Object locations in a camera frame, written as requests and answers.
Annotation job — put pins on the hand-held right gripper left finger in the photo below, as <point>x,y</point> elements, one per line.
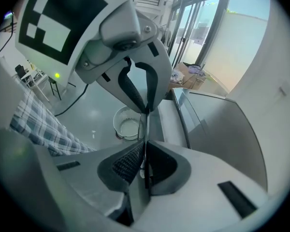
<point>87,178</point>

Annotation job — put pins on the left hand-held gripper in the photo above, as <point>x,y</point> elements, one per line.
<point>62,20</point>

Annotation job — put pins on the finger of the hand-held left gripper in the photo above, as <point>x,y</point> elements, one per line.
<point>116,86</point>
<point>162,76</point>

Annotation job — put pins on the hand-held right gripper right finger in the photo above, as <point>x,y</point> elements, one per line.
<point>198,197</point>

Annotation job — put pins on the grey washing machine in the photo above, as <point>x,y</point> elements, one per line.
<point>222,134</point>

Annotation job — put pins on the brown cardboard box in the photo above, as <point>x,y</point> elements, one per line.
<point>191,81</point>

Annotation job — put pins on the purple clothes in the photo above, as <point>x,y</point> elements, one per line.
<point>195,69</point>

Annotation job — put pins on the white plastic laundry basket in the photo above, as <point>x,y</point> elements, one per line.
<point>125,127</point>

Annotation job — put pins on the black framed glass door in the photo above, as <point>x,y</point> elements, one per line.
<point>191,33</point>

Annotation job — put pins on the black stool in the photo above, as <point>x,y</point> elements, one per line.
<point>54,86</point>

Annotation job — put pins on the white table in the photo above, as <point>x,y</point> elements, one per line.
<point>35,78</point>

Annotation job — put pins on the black chair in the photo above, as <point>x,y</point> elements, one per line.
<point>19,71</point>

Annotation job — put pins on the blue plaid cloth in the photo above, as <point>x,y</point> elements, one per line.
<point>43,127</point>

